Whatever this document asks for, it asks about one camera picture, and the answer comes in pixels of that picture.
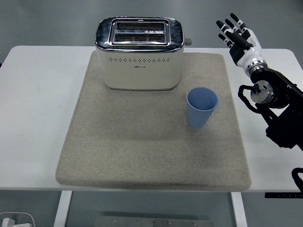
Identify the black table control panel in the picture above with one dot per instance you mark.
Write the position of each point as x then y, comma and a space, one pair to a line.
284, 195

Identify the white table leg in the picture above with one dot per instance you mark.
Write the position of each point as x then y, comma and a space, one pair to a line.
62, 209
239, 210

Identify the white plug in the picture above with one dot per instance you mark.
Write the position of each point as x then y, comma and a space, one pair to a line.
8, 222

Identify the white plastic tray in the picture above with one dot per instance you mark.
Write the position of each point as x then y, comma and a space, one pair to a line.
28, 218

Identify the beige felt mat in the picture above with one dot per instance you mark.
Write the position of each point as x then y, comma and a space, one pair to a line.
142, 146

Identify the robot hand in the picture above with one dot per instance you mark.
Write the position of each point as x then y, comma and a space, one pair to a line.
248, 50

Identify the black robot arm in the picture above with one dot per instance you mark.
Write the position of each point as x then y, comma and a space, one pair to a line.
279, 94

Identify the grey metal plate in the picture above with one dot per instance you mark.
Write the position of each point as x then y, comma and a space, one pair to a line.
154, 222

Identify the cream and chrome toaster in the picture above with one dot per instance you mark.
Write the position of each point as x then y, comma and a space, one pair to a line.
139, 68

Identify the blue plastic cup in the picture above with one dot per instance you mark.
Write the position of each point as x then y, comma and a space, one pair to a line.
201, 111

